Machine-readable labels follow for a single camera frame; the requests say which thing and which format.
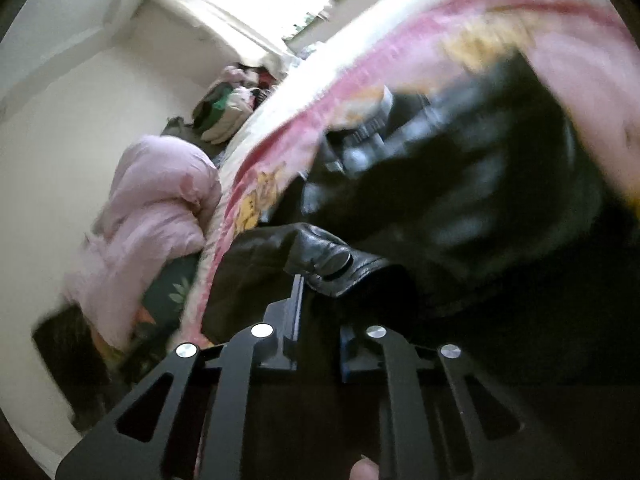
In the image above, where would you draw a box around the pink cartoon bear blanket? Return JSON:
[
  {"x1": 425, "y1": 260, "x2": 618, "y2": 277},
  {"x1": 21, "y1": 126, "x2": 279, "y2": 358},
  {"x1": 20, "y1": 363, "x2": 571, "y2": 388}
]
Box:
[{"x1": 177, "y1": 0, "x2": 639, "y2": 344}]

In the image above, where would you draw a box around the pink quilted duvet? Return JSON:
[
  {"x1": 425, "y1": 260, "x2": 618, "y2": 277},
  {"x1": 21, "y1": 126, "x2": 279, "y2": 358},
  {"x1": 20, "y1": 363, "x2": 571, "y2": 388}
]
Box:
[{"x1": 63, "y1": 136, "x2": 221, "y2": 351}]

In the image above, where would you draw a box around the black leather jacket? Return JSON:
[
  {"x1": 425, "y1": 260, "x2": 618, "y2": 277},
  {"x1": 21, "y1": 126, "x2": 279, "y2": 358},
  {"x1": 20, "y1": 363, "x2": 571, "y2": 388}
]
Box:
[{"x1": 201, "y1": 54, "x2": 639, "y2": 479}]

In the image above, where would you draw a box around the operator thumb right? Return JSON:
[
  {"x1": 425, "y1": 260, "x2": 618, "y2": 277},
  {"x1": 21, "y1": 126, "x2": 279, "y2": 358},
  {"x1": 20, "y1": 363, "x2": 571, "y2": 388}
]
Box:
[{"x1": 348, "y1": 455, "x2": 380, "y2": 480}]

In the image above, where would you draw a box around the green leaf pattern pillow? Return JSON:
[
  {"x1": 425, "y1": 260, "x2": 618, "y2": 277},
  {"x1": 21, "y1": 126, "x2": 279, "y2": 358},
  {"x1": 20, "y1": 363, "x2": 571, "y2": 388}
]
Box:
[{"x1": 134, "y1": 252, "x2": 201, "y2": 339}]

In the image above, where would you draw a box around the beige bed sheet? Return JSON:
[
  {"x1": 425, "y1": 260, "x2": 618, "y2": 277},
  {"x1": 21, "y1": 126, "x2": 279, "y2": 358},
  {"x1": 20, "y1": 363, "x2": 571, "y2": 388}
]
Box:
[{"x1": 220, "y1": 0, "x2": 445, "y2": 194}]

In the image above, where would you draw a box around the folded clothes pile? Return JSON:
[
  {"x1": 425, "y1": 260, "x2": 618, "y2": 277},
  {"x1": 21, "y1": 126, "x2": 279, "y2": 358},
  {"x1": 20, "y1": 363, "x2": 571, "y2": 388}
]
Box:
[{"x1": 191, "y1": 63, "x2": 281, "y2": 145}]

